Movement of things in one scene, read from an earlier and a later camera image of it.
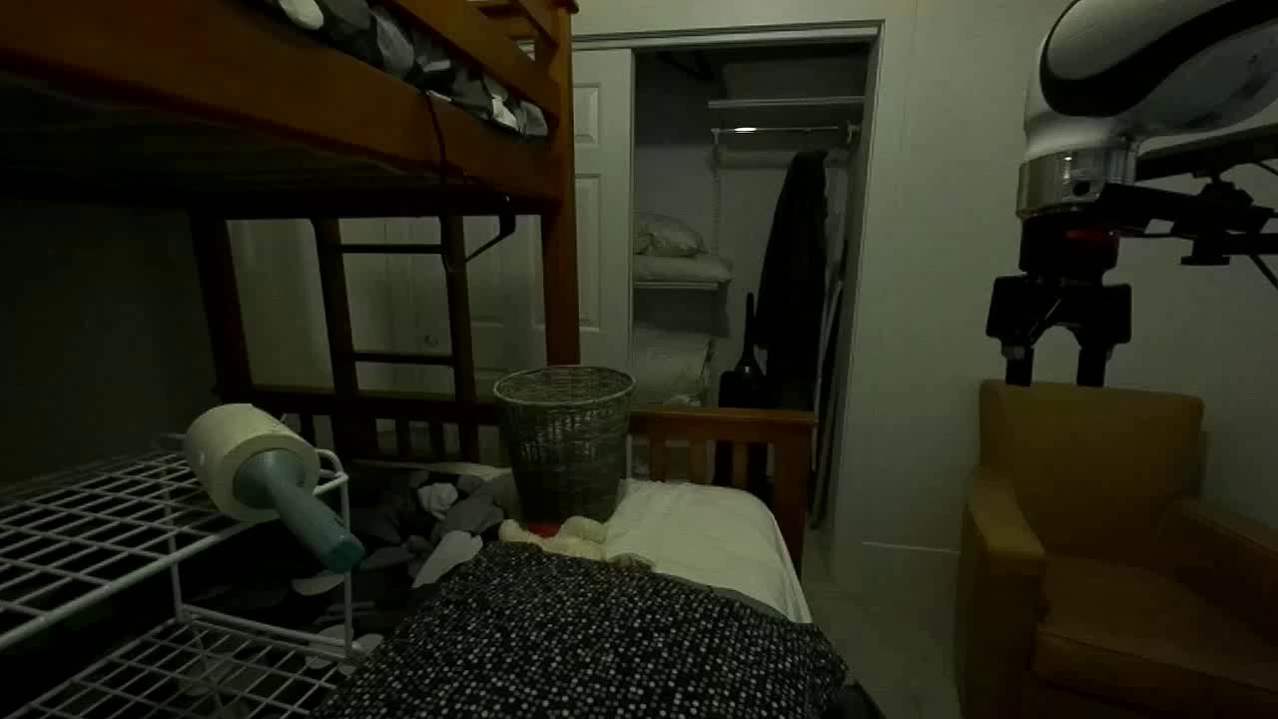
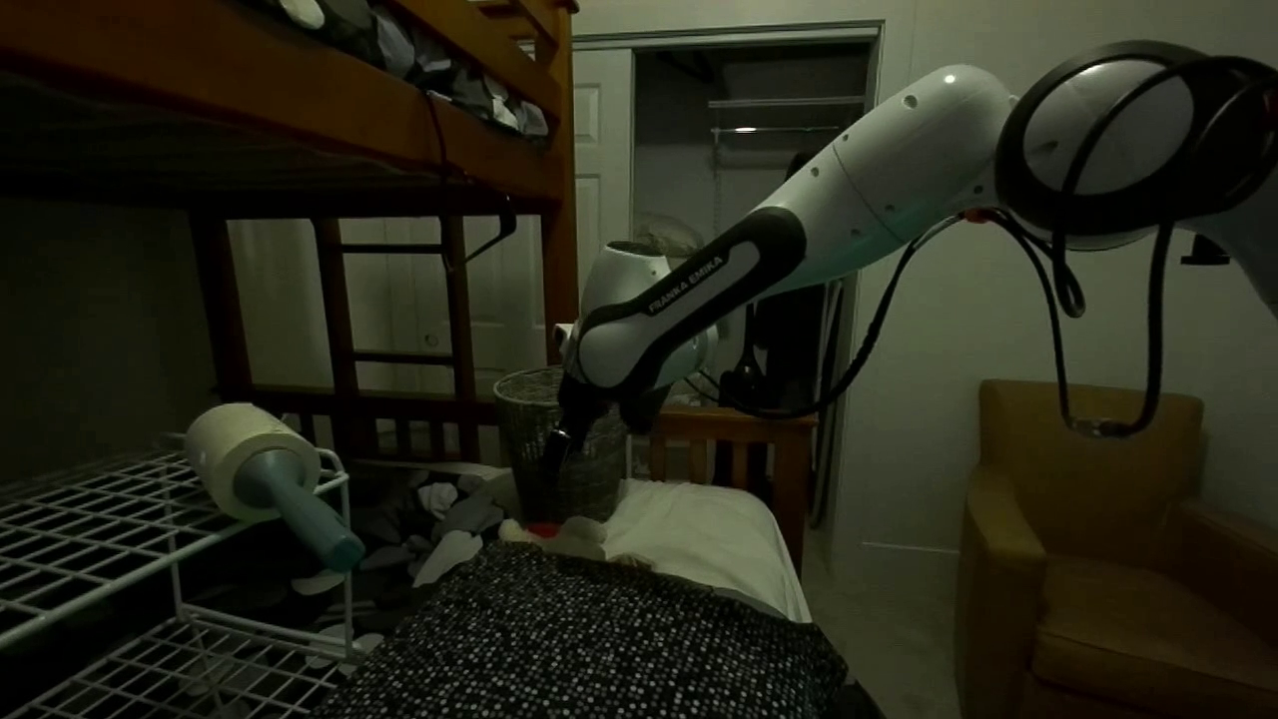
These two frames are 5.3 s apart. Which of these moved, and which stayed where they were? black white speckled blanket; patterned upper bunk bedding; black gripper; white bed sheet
Moved: black gripper
Stayed: black white speckled blanket; white bed sheet; patterned upper bunk bedding
